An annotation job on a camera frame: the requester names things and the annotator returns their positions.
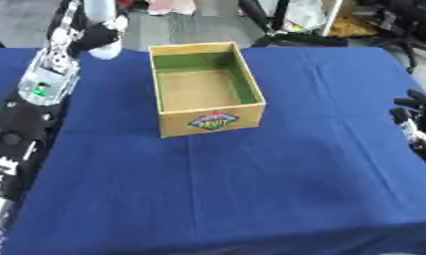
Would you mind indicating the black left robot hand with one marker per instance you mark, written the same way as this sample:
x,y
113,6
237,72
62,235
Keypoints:
x,y
93,36

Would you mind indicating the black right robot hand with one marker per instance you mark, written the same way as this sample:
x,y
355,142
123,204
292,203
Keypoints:
x,y
409,113

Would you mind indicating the tan cardboard box green inside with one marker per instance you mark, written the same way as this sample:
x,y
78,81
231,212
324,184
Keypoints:
x,y
194,90

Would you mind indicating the pink cloth item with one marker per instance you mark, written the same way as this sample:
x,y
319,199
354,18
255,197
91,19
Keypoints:
x,y
171,6

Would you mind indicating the black office chair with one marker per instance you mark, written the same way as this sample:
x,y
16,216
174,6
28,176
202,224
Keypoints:
x,y
405,27

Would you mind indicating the yellow bag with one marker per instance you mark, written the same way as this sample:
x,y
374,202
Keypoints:
x,y
352,27

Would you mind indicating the black tripod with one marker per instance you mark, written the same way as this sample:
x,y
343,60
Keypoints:
x,y
276,30

